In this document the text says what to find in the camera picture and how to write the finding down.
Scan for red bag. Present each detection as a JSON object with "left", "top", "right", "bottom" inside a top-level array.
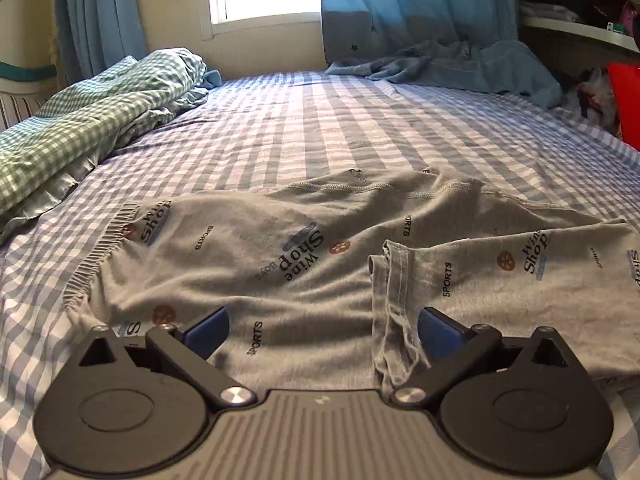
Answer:
[{"left": 606, "top": 62, "right": 640, "bottom": 153}]

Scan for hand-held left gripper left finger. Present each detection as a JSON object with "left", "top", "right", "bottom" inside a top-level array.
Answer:
[{"left": 79, "top": 306, "right": 256, "bottom": 411}]

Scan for narrow blue star curtain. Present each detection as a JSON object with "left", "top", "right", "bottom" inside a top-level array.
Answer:
[{"left": 54, "top": 0, "right": 151, "bottom": 81}]

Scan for blue checked bed sheet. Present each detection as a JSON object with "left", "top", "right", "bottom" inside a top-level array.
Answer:
[{"left": 0, "top": 71, "right": 640, "bottom": 480}]

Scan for green checked blanket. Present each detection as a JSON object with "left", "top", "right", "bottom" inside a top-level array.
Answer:
[{"left": 0, "top": 48, "right": 224, "bottom": 246}]

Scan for striped headboard with teal trim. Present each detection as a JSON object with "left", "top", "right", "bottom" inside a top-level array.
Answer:
[{"left": 0, "top": 60, "right": 58, "bottom": 131}]

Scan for white wall shelf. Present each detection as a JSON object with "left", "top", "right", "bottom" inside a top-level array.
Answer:
[{"left": 517, "top": 10, "right": 640, "bottom": 56}]

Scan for crumpled clothes pile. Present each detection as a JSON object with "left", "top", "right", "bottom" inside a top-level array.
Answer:
[{"left": 575, "top": 66, "right": 621, "bottom": 133}]

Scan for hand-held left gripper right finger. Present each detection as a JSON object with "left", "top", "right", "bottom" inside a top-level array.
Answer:
[{"left": 392, "top": 307, "right": 571, "bottom": 408}]

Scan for grey printed pants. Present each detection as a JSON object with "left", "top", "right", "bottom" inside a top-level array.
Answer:
[{"left": 62, "top": 167, "right": 640, "bottom": 403}]

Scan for wide blue star curtain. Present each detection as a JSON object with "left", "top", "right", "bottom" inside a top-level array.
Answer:
[{"left": 319, "top": 0, "right": 521, "bottom": 68}]

